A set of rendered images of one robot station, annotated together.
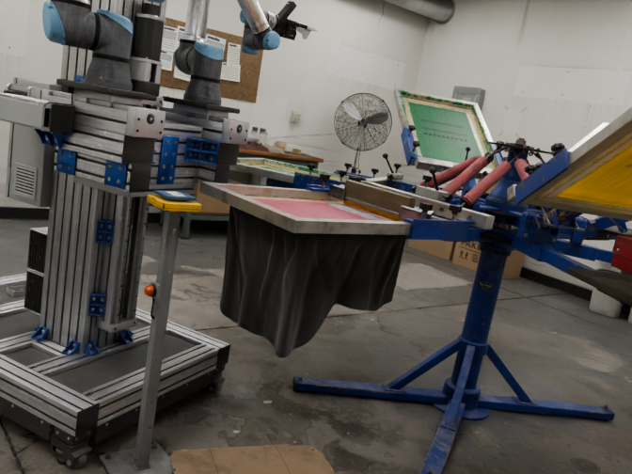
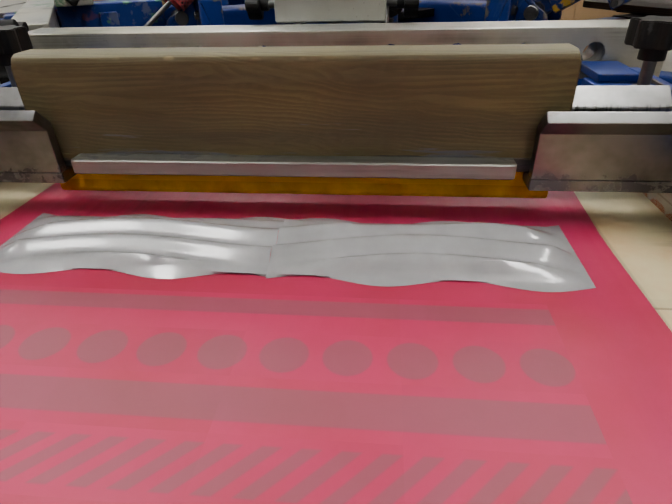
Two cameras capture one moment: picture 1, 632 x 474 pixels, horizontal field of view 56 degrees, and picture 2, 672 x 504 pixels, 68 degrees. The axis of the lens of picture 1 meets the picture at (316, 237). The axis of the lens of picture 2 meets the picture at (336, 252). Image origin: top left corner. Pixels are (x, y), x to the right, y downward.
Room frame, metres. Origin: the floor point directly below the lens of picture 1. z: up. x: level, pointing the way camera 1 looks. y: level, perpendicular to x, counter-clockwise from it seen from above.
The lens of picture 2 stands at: (1.98, 0.01, 1.11)
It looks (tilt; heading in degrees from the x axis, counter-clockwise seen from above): 32 degrees down; 316
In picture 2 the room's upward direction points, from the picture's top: 2 degrees counter-clockwise
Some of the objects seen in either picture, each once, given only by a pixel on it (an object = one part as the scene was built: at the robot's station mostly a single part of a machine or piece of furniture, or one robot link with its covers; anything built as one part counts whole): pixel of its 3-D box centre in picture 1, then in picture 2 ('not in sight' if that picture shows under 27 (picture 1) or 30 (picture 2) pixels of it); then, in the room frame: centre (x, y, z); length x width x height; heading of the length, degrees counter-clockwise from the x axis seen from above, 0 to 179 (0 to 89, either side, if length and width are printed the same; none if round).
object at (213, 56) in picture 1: (207, 60); not in sight; (2.43, 0.55, 1.42); 0.13 x 0.12 x 0.14; 40
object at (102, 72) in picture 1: (109, 71); not in sight; (1.98, 0.76, 1.31); 0.15 x 0.15 x 0.10
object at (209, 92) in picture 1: (203, 89); not in sight; (2.42, 0.55, 1.31); 0.15 x 0.15 x 0.10
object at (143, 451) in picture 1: (156, 339); not in sight; (1.84, 0.46, 0.48); 0.22 x 0.22 x 0.96; 40
